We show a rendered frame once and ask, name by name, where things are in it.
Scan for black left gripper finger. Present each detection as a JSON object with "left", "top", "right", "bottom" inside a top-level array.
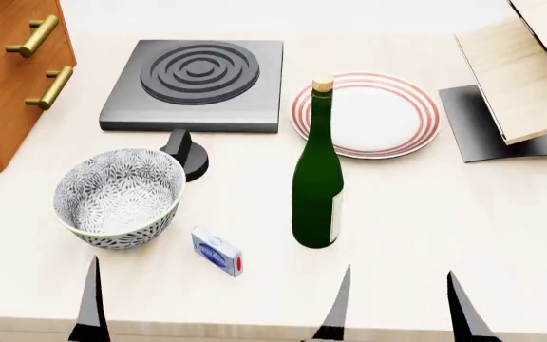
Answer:
[{"left": 67, "top": 254, "right": 112, "bottom": 342}]

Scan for grey floral patterned bowl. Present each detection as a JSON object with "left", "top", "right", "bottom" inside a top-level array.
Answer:
[{"left": 52, "top": 147, "right": 188, "bottom": 251}]

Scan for light wooden tilted rack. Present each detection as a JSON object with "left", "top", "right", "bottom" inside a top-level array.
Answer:
[{"left": 453, "top": 0, "right": 547, "bottom": 146}]

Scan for green glass wine bottle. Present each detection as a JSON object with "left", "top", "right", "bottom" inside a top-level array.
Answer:
[{"left": 291, "top": 74, "right": 346, "bottom": 251}]

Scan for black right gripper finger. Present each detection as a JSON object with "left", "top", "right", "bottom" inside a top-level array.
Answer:
[
  {"left": 311, "top": 263, "right": 353, "bottom": 342},
  {"left": 445, "top": 270, "right": 503, "bottom": 342}
]

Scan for black stove knob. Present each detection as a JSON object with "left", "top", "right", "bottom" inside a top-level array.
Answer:
[{"left": 158, "top": 128, "right": 211, "bottom": 184}]

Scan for white plate red rings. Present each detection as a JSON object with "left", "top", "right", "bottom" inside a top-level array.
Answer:
[{"left": 289, "top": 71, "right": 443, "bottom": 161}]

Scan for small white blue box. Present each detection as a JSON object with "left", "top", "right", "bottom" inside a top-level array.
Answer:
[{"left": 190, "top": 225, "right": 244, "bottom": 279}]

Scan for grey single-burner stove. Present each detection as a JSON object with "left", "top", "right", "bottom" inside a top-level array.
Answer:
[{"left": 98, "top": 39, "right": 285, "bottom": 135}]

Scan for brass bar drawer handle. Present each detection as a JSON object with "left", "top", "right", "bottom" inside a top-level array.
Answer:
[
  {"left": 5, "top": 14, "right": 61, "bottom": 60},
  {"left": 24, "top": 65, "right": 75, "bottom": 111}
]

